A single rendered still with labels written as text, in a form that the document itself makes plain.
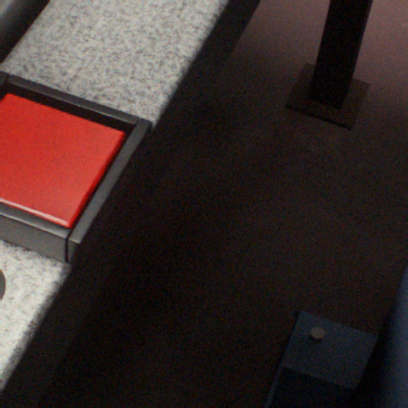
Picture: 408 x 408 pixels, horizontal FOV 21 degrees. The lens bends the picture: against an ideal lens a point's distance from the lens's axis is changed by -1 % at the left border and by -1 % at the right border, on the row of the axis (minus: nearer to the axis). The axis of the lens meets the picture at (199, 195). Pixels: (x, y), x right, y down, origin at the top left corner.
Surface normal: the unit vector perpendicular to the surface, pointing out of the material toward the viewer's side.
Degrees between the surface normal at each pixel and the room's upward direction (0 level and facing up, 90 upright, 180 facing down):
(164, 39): 0
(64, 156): 0
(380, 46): 0
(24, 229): 90
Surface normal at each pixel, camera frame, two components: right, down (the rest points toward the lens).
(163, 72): 0.10, -0.65
